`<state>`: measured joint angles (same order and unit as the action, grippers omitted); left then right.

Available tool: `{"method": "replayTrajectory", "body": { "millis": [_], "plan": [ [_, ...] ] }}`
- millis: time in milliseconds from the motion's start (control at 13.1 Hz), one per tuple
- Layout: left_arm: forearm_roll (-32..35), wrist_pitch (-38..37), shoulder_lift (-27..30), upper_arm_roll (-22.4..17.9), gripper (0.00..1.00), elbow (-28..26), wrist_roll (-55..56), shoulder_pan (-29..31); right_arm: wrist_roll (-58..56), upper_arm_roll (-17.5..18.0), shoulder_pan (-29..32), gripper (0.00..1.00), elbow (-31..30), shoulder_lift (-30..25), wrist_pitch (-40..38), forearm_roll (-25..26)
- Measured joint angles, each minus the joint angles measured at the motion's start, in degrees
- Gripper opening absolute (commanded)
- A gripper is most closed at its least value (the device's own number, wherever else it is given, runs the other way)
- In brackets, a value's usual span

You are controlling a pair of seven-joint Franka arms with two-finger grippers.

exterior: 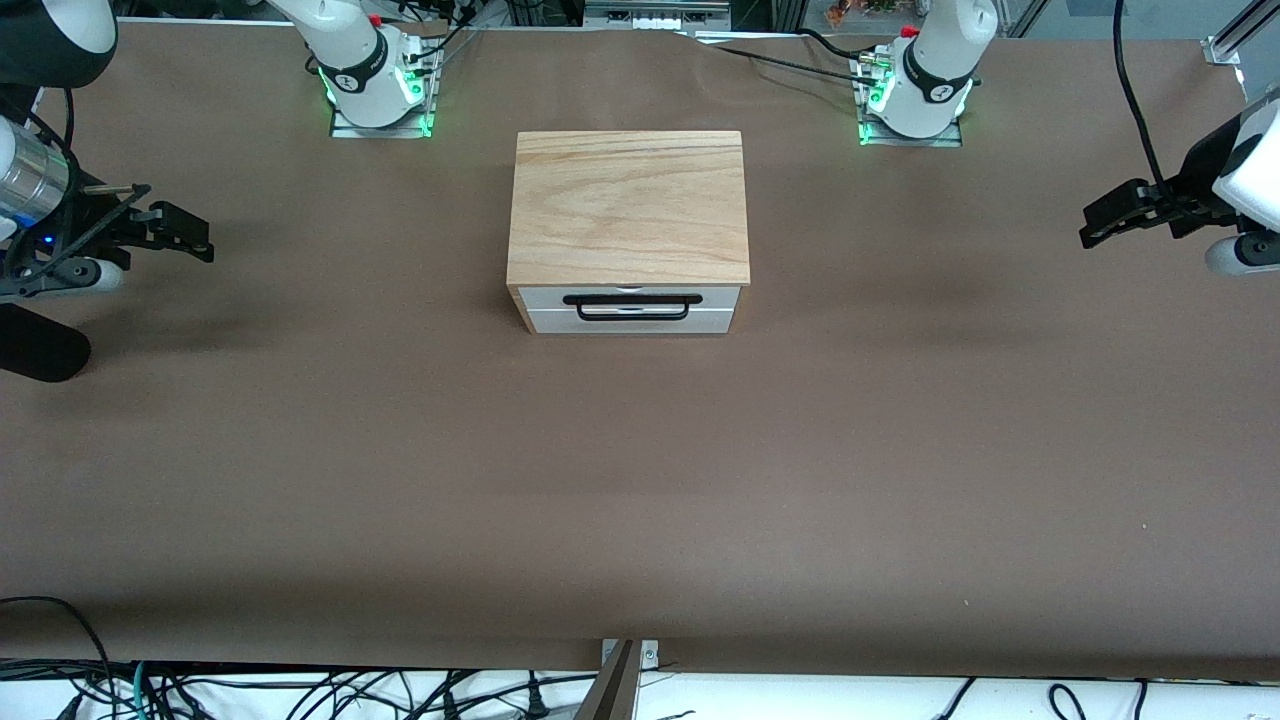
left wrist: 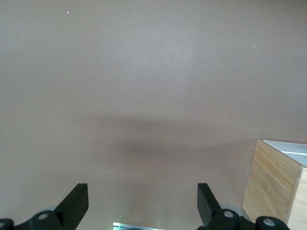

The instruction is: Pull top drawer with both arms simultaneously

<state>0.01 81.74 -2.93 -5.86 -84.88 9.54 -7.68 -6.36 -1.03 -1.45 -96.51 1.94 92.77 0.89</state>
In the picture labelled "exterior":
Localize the white drawer with black handle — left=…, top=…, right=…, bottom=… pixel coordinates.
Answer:
left=518, top=285, right=743, bottom=323

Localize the light wooden drawer cabinet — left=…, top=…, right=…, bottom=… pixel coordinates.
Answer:
left=506, top=130, right=753, bottom=336

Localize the black matte cylinder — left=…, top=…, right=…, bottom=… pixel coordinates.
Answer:
left=0, top=303, right=92, bottom=384

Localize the orange background clutter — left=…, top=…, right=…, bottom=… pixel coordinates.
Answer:
left=825, top=0, right=901, bottom=27

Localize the grey power strip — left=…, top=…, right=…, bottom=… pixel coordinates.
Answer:
left=583, top=0, right=731, bottom=31

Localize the dark slanted metal bar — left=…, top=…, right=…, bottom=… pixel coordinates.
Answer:
left=574, top=640, right=641, bottom=720

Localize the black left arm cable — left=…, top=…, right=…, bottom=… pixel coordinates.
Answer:
left=1113, top=0, right=1174, bottom=196

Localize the aluminium frame profile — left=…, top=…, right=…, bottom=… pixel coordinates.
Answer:
left=1203, top=0, right=1280, bottom=67

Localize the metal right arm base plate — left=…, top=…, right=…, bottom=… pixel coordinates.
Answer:
left=330, top=40, right=437, bottom=139

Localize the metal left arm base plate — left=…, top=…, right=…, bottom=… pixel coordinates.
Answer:
left=858, top=50, right=964, bottom=148

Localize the black base connector cable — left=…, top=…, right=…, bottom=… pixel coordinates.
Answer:
left=403, top=15, right=479, bottom=69

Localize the short black table cable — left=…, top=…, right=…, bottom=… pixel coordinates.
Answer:
left=797, top=28, right=863, bottom=61

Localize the long black table cable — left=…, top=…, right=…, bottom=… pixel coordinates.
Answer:
left=690, top=30, right=881, bottom=87

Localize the black looped floor cable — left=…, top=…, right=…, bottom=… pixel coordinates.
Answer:
left=0, top=596, right=114, bottom=720

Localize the small metal bracket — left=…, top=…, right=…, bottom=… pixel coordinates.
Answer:
left=600, top=638, right=661, bottom=672

